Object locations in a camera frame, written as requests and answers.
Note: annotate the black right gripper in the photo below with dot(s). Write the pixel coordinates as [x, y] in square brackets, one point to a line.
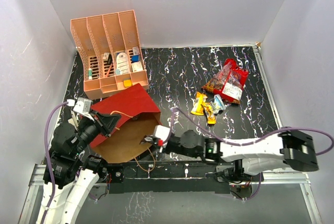
[155, 142]

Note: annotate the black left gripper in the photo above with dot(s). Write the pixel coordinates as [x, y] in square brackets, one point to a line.
[107, 122]

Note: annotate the red brown paper bag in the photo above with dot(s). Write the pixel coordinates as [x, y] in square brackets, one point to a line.
[139, 117]

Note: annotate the yellow M&M's packet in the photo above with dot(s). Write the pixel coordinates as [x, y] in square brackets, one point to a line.
[209, 112]
[198, 109]

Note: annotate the silver Himalaya snack packet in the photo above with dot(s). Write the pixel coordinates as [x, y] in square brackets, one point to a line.
[217, 104]

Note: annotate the large red candy bag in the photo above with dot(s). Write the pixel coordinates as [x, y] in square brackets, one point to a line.
[228, 82]

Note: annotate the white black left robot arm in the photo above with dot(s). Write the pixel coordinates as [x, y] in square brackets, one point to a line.
[68, 180]

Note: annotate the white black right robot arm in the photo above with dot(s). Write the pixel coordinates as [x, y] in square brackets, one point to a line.
[287, 148]

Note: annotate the yellow cube in organizer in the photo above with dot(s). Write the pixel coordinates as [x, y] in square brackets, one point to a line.
[127, 83]

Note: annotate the green white tube in organizer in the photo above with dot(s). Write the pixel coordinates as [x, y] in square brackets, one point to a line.
[89, 74]

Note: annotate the orange pen in organizer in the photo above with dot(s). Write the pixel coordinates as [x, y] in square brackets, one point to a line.
[109, 70]

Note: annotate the white rounded card pack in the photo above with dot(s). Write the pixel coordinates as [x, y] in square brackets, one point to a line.
[122, 63]

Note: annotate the blue small box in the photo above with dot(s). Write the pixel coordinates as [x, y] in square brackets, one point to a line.
[135, 58]

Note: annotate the peach plastic desk organizer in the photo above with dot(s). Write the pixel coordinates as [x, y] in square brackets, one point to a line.
[98, 40]

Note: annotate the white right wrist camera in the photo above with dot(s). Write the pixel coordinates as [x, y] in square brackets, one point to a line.
[162, 132]

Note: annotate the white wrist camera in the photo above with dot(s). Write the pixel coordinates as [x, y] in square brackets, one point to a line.
[162, 132]
[81, 106]

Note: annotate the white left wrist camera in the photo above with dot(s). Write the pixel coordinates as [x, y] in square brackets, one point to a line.
[81, 106]

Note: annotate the black aluminium front rail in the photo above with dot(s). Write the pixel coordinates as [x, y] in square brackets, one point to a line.
[187, 176]

